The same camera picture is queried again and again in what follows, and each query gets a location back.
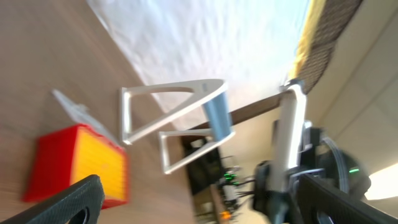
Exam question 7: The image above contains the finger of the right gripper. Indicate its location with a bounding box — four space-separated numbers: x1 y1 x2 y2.
300 125 325 175
252 159 280 218

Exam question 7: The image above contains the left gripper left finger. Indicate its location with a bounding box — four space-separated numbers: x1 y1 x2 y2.
0 174 106 224

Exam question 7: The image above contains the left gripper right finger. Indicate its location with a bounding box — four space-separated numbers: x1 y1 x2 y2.
296 172 398 224

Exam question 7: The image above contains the red and yellow tip box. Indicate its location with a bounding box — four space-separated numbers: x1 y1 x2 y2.
21 89 130 210

